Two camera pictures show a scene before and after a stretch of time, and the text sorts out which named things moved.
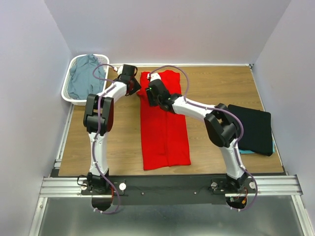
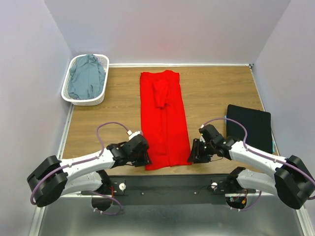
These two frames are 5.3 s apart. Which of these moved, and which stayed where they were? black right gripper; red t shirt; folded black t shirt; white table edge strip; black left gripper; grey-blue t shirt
Moved: black left gripper; black right gripper
Stayed: folded black t shirt; grey-blue t shirt; white table edge strip; red t shirt
